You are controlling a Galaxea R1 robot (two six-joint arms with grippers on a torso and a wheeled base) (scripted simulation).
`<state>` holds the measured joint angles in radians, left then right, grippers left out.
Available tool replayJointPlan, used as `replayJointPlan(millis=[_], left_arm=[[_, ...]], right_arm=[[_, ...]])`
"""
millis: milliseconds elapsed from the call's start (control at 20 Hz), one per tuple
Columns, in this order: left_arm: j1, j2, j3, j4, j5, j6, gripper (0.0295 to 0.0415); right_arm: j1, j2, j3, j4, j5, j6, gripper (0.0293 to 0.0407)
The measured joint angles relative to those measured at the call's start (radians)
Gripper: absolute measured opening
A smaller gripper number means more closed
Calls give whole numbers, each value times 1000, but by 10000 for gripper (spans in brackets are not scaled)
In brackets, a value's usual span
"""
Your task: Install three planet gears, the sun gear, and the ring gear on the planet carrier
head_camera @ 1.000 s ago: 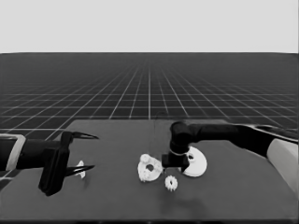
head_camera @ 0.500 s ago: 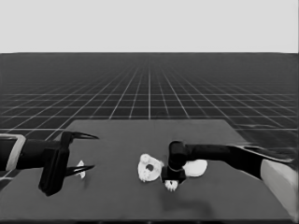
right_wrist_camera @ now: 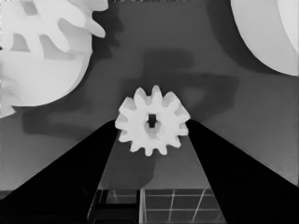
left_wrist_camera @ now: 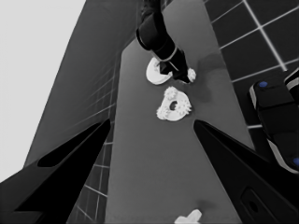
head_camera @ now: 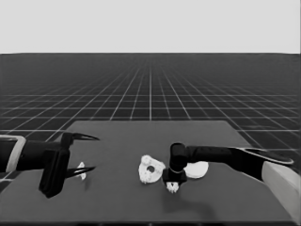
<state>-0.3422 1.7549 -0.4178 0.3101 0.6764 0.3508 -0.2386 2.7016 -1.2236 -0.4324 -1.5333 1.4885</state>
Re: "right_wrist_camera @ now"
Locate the small white toothed gear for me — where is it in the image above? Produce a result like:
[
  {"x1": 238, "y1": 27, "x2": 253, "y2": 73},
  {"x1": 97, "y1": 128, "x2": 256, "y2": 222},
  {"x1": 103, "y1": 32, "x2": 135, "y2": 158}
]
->
[
  {"x1": 0, "y1": 0, "x2": 109, "y2": 61},
  {"x1": 114, "y1": 84, "x2": 192, "y2": 158}
]

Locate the large thick white disc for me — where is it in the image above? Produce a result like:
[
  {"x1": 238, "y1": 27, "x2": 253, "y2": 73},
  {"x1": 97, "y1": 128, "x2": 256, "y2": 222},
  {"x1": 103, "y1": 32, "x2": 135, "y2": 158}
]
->
[{"x1": 229, "y1": 0, "x2": 299, "y2": 77}]

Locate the white round carrier with pins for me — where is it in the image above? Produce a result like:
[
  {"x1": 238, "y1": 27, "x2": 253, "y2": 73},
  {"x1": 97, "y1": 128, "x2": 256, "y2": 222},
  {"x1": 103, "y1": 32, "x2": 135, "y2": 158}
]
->
[{"x1": 0, "y1": 46, "x2": 94, "y2": 108}]

